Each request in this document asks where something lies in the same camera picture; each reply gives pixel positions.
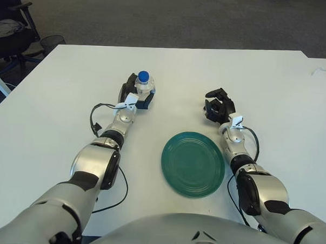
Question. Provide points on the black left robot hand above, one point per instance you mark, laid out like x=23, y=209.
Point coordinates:
x=143, y=102

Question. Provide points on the green round plate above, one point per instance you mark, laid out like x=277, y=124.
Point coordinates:
x=193, y=164

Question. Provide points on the black office chair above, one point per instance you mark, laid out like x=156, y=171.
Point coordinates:
x=9, y=45

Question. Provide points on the grey cloth on chair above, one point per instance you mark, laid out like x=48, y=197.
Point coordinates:
x=7, y=27

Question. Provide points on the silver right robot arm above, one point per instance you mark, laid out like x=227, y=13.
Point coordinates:
x=257, y=185

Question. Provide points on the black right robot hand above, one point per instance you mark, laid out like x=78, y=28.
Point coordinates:
x=224, y=108

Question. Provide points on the clear bottle with blue cap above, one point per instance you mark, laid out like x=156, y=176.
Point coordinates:
x=144, y=82

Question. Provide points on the grey robot torso shell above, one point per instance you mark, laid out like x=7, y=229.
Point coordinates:
x=196, y=237

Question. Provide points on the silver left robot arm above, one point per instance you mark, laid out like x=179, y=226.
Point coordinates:
x=82, y=178

